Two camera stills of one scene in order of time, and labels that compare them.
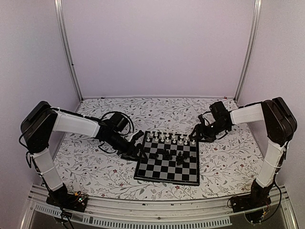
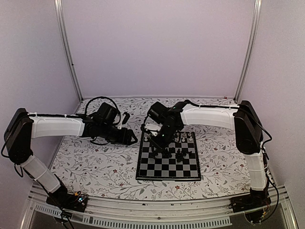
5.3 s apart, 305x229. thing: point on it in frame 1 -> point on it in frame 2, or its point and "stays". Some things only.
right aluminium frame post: x=251 y=49 stays
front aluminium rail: x=127 y=214 stays
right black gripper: x=198 y=128 -> x=159 y=145
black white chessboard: x=168 y=157 stays
